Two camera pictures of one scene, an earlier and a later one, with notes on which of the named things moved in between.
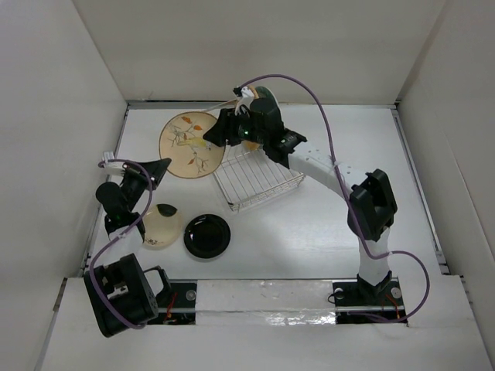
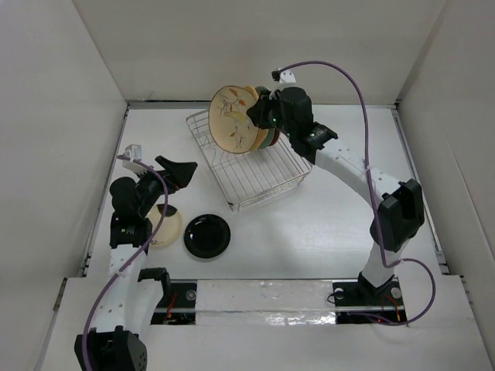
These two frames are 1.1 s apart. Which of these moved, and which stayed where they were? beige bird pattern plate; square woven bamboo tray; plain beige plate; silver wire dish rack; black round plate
Moved: beige bird pattern plate
Stayed: silver wire dish rack; plain beige plate; square woven bamboo tray; black round plate
